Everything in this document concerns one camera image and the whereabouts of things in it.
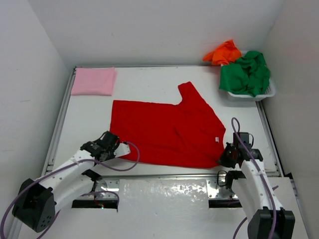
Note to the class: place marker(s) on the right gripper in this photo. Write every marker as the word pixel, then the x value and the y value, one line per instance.
pixel 222 160

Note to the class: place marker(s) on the orange t-shirt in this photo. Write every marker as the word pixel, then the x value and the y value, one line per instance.
pixel 224 54

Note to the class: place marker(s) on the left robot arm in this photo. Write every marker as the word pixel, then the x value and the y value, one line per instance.
pixel 42 198

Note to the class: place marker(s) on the green t-shirt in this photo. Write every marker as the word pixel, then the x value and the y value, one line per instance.
pixel 245 74

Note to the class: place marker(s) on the metal base plate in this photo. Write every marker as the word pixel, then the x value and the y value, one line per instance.
pixel 216 190
pixel 103 189

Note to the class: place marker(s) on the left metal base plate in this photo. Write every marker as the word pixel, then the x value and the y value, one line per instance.
pixel 103 189

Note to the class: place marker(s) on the red t-shirt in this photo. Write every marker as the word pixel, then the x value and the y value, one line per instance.
pixel 188 134

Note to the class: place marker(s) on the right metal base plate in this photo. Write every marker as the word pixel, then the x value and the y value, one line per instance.
pixel 216 190

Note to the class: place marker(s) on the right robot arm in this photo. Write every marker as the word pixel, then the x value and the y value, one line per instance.
pixel 266 216

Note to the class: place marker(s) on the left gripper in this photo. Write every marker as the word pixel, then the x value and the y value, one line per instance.
pixel 111 155

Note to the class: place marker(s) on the white plastic basket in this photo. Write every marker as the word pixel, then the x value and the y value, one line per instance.
pixel 251 95

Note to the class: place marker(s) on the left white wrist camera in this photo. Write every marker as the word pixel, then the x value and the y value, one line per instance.
pixel 122 150

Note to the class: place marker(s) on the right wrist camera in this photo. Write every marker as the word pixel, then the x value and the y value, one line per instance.
pixel 243 138

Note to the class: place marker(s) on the pink t-shirt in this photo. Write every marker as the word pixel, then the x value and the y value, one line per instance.
pixel 94 82

